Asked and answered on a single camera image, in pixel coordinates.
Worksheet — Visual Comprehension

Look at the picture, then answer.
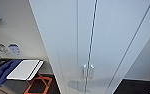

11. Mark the white bin lid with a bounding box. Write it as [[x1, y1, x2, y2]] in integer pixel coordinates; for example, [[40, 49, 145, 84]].
[[6, 58, 45, 81]]

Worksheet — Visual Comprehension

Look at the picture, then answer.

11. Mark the white wardrobe door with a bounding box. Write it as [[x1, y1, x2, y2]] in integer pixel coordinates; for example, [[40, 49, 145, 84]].
[[85, 0, 150, 94], [28, 0, 93, 94]]

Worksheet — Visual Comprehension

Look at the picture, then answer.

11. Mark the white wardrobe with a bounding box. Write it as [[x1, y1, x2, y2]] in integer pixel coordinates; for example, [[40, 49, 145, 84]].
[[28, 0, 150, 94]]

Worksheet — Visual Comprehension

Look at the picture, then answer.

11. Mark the white blue wall sticker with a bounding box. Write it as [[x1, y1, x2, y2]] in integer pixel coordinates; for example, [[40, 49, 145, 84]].
[[7, 42, 22, 56], [0, 43, 9, 56]]

